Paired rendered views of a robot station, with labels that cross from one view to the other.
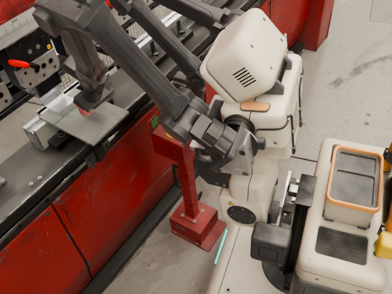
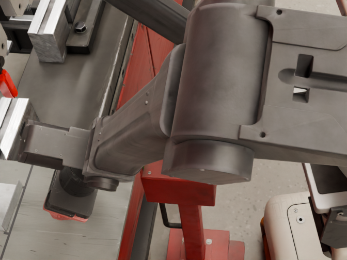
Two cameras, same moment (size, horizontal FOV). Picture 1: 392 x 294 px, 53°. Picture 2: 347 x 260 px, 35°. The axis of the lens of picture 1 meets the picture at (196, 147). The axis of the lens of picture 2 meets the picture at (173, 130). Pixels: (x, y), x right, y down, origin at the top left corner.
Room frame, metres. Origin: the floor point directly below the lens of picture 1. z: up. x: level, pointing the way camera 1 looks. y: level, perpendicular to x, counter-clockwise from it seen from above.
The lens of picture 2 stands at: (0.56, 0.34, 1.81)
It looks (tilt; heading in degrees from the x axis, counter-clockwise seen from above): 55 degrees down; 337
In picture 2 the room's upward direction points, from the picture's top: 8 degrees counter-clockwise
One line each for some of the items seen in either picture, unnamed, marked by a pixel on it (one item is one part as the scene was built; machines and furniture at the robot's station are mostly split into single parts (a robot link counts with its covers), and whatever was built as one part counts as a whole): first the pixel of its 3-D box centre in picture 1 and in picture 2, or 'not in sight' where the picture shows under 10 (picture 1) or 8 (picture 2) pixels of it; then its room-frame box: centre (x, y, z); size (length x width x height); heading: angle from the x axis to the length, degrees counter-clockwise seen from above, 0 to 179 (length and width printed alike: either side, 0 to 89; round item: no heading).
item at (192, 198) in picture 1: (188, 182); (191, 216); (1.18, 0.06, 0.39); 0.05 x 0.05 x 0.54; 53
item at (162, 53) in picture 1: (170, 46); (92, 4); (1.58, 0.07, 0.89); 0.30 x 0.05 x 0.03; 141
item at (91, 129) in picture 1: (83, 115); (48, 212); (1.05, 0.37, 1.00); 0.26 x 0.18 x 0.01; 51
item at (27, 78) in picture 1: (27, 55); not in sight; (1.12, 0.50, 1.21); 0.15 x 0.09 x 0.17; 141
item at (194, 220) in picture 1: (192, 212); (195, 252); (1.18, 0.06, 0.13); 0.10 x 0.10 x 0.01; 53
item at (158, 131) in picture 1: (180, 129); (182, 147); (1.18, 0.06, 0.75); 0.20 x 0.16 x 0.18; 143
